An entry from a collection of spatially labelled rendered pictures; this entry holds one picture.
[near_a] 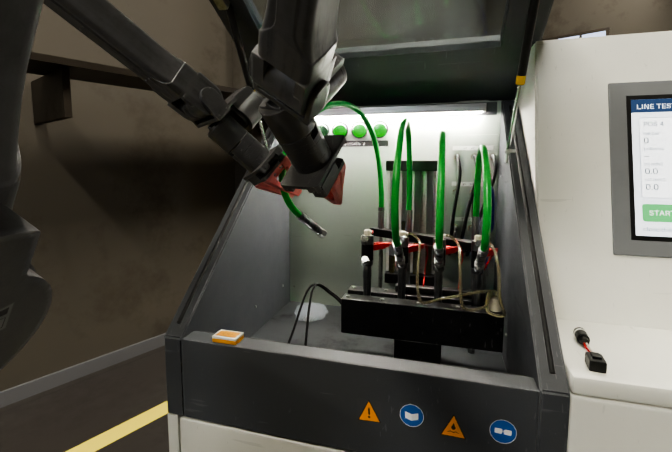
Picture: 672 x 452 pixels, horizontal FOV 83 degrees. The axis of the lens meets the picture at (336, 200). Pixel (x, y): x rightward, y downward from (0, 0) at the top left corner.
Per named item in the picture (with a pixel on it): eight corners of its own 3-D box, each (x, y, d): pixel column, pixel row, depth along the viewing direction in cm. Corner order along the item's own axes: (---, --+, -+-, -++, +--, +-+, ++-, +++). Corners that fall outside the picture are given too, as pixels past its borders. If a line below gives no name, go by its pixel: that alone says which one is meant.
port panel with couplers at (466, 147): (445, 246, 107) (448, 134, 104) (445, 243, 110) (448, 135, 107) (495, 248, 104) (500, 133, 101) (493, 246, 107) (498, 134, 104)
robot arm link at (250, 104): (174, 105, 70) (197, 94, 64) (213, 69, 76) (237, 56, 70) (219, 153, 76) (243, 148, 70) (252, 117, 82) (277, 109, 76)
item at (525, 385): (184, 417, 74) (180, 338, 73) (198, 403, 79) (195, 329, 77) (534, 491, 58) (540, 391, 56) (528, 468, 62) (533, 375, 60)
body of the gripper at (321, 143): (349, 143, 56) (331, 103, 51) (322, 196, 51) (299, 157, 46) (313, 144, 60) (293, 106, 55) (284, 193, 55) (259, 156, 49)
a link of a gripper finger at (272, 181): (299, 185, 82) (266, 156, 79) (314, 179, 76) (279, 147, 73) (281, 209, 79) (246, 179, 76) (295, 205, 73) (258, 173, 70)
